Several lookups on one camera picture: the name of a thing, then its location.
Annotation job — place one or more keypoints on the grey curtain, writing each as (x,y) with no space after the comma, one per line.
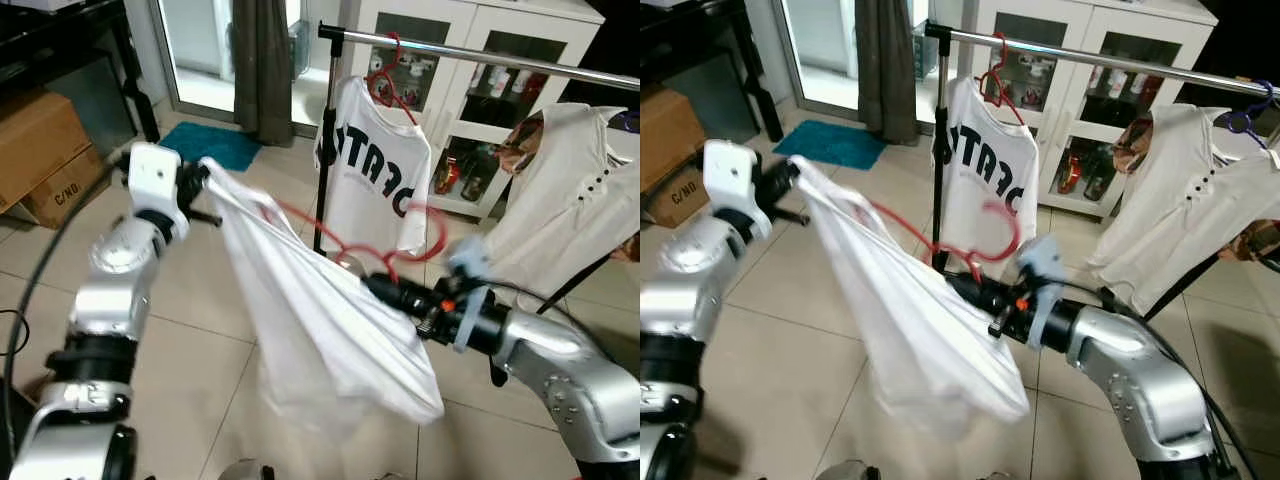
(262,70)
(885,70)

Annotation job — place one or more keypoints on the teal floor mat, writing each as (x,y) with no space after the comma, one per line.
(215,145)
(830,145)

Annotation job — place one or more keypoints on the plain white shirt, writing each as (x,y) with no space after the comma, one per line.
(900,330)
(320,330)

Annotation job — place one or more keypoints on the purple clothes hanger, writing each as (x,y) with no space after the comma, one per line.
(1240,122)
(625,120)

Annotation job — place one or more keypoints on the plain cardboard box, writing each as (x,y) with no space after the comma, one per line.
(40,140)
(665,130)

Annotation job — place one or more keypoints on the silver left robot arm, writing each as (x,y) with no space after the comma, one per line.
(105,300)
(680,290)

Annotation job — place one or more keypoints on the white glass door cabinet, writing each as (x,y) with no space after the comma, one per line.
(1090,20)
(480,20)

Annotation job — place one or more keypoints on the black desk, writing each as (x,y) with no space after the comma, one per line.
(50,45)
(700,40)

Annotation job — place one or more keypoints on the white framed glass door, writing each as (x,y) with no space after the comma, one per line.
(195,40)
(815,40)

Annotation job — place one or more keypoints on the white buttoned shirt brown cuffs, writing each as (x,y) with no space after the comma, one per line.
(570,200)
(1190,210)

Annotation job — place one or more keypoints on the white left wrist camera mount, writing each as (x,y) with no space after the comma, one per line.
(730,175)
(152,178)

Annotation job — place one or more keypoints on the white T-shirt with black letters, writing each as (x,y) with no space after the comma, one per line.
(985,150)
(375,150)

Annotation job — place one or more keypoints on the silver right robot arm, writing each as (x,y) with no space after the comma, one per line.
(1130,370)
(560,370)

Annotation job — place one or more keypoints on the pale blue right wrist camera mount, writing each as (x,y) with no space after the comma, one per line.
(1042,262)
(468,260)

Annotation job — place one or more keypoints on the metal clothes rack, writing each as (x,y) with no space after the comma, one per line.
(1100,60)
(480,57)

